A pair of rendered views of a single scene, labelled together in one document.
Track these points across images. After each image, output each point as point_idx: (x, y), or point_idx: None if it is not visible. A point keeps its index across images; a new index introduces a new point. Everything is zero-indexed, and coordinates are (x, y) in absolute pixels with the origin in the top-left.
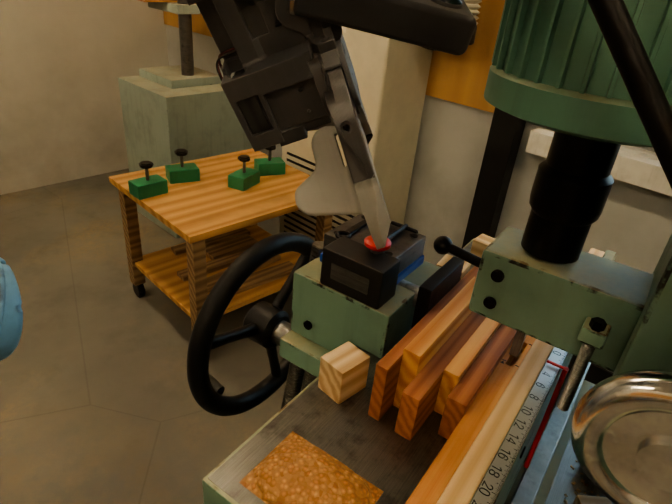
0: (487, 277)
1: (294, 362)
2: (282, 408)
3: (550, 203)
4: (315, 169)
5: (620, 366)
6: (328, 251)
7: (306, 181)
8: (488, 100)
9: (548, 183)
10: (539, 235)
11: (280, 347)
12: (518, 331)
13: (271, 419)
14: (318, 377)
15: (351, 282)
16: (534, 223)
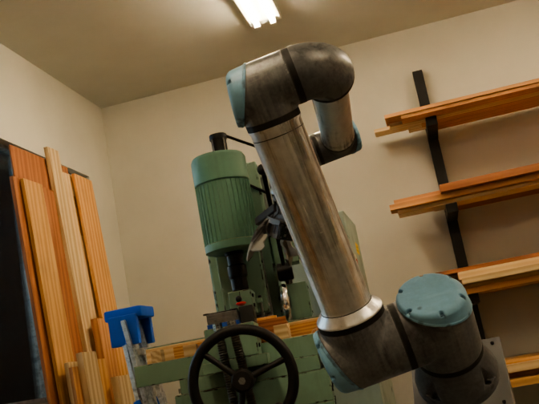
0: (252, 296)
1: (269, 361)
2: (304, 335)
3: (246, 271)
4: (292, 245)
5: (266, 301)
6: (252, 305)
7: (294, 248)
8: (248, 243)
9: (245, 266)
10: (246, 281)
11: (267, 357)
12: None
13: (310, 333)
14: (285, 338)
15: (255, 314)
16: (245, 279)
